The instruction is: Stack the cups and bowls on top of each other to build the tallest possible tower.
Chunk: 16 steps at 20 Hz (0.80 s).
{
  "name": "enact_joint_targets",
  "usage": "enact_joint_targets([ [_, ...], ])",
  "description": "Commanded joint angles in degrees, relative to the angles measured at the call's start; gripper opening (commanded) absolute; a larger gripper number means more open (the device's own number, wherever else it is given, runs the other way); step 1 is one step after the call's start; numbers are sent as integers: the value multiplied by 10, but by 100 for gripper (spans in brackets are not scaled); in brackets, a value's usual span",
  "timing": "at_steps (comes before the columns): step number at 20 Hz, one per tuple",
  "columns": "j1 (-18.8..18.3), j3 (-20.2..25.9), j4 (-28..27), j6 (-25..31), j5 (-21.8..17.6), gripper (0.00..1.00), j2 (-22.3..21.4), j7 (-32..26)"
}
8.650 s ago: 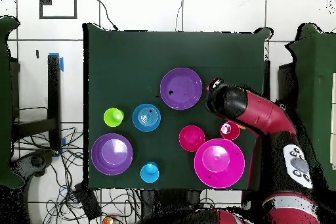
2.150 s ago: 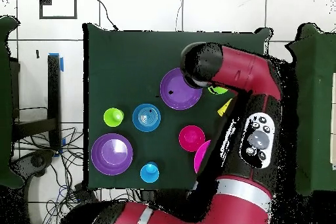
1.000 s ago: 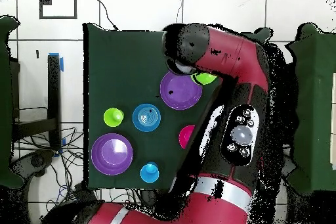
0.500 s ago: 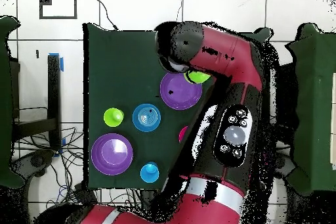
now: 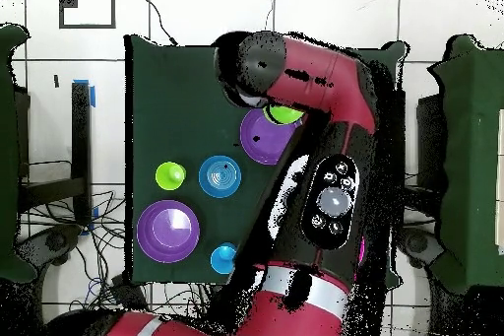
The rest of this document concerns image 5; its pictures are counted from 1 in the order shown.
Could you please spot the green ribbed bowl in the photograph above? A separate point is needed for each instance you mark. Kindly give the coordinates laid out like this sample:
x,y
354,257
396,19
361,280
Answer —
x,y
283,115

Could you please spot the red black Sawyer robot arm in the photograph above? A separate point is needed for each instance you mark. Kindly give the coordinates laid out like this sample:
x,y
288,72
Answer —
x,y
315,76

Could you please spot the purple bowl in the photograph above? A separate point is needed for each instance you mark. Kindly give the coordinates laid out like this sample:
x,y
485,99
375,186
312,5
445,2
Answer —
x,y
167,231
264,143

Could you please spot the blue bowl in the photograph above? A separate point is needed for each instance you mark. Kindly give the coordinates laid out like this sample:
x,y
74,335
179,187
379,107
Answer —
x,y
219,176

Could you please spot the green cup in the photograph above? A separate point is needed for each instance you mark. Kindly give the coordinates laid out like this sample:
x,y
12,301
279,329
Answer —
x,y
170,176

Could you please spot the dark green table cloth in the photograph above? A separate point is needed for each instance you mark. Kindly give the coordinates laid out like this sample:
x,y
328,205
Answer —
x,y
177,115

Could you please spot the blue cup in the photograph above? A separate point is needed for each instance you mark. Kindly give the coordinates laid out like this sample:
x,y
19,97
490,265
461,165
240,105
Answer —
x,y
221,259

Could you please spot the blue tape strip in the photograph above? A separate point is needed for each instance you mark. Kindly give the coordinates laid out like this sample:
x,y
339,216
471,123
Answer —
x,y
92,96

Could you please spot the black power box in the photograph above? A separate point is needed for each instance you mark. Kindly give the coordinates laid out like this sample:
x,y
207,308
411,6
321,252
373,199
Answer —
x,y
128,292

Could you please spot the black office chair base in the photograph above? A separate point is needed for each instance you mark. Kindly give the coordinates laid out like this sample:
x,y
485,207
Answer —
x,y
417,245
51,242

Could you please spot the green covered side table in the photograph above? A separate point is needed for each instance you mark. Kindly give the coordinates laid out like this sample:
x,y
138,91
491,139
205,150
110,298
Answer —
x,y
472,154
8,154

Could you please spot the black metal stand frame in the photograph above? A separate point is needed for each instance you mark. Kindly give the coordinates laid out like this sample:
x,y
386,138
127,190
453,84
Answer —
x,y
80,135

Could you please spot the black square floor frame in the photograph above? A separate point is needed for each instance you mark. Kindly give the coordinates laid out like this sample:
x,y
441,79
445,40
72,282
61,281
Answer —
x,y
86,26

